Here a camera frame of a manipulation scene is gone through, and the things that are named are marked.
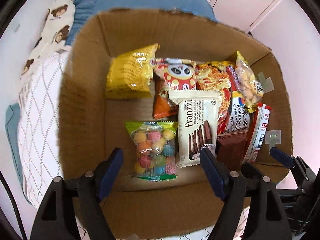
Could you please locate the red white cup snack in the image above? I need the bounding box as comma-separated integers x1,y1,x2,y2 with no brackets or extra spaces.
241,102,272,165

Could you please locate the brown chocolate pack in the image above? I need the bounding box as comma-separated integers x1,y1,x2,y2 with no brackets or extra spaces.
216,131,247,171

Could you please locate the yellow peanut snack bag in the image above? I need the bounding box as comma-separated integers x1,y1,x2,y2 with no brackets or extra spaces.
235,50,264,114

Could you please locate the white Franzzi cookie pack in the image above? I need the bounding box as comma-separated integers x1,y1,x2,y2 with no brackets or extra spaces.
169,90,222,168

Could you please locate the colourful candy ball bag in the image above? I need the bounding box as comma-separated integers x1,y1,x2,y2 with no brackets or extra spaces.
125,121,178,181

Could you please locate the Korean cheese ramen pack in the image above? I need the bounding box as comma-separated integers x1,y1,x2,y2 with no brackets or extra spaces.
195,61,250,134

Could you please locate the teal cloth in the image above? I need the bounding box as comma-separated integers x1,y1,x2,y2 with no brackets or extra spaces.
5,103,23,187

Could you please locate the white quilted bed cover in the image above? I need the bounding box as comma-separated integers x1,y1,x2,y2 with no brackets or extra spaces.
17,46,72,209

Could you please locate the orange snack bag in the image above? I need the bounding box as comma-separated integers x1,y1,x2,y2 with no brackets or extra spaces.
153,80,178,119

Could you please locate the red panda snack bag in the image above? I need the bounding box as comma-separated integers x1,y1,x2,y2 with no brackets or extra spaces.
150,58,196,90

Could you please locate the yellow chip bag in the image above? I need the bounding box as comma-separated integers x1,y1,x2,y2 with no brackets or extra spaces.
105,43,159,100

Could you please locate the blue milk cardboard box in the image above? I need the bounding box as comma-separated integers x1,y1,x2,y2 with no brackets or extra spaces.
57,8,294,239

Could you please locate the bear print pillow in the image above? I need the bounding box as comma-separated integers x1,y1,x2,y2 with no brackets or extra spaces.
20,0,75,79

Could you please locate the blue bed sheet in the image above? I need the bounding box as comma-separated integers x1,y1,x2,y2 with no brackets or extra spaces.
66,0,216,45

